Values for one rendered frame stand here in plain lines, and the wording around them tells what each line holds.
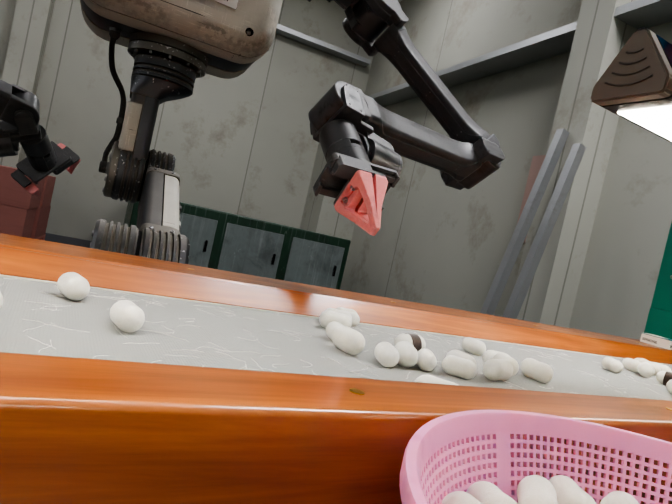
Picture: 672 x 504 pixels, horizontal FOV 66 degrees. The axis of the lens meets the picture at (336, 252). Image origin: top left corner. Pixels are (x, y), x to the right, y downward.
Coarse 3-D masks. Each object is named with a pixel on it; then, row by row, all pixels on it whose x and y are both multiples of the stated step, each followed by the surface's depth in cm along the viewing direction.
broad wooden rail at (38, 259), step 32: (0, 256) 48; (32, 256) 50; (64, 256) 52; (96, 256) 55; (128, 256) 61; (128, 288) 53; (160, 288) 55; (192, 288) 57; (224, 288) 59; (256, 288) 61; (288, 288) 65; (320, 288) 73; (384, 320) 69; (416, 320) 72; (448, 320) 75; (480, 320) 79; (512, 320) 91; (608, 352) 92; (640, 352) 98
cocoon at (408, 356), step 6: (402, 342) 48; (408, 342) 48; (396, 348) 48; (402, 348) 46; (408, 348) 46; (414, 348) 47; (402, 354) 46; (408, 354) 46; (414, 354) 46; (402, 360) 46; (408, 360) 46; (414, 360) 46; (402, 366) 47; (408, 366) 46
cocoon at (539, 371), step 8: (528, 360) 55; (536, 360) 55; (520, 368) 55; (528, 368) 54; (536, 368) 54; (544, 368) 53; (528, 376) 55; (536, 376) 54; (544, 376) 53; (552, 376) 53
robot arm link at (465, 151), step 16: (336, 96) 75; (368, 96) 81; (320, 112) 77; (368, 112) 78; (384, 112) 83; (384, 128) 82; (400, 128) 85; (416, 128) 89; (400, 144) 86; (416, 144) 88; (432, 144) 90; (448, 144) 94; (464, 144) 99; (480, 144) 98; (496, 144) 102; (416, 160) 92; (432, 160) 93; (448, 160) 94; (464, 160) 96; (480, 160) 99; (496, 160) 100; (448, 176) 103; (464, 176) 101
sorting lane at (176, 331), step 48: (0, 288) 43; (48, 288) 46; (96, 288) 51; (0, 336) 31; (48, 336) 33; (96, 336) 35; (144, 336) 38; (192, 336) 41; (240, 336) 45; (288, 336) 49; (384, 336) 61; (432, 336) 69; (480, 384) 47; (528, 384) 52; (576, 384) 58; (624, 384) 65
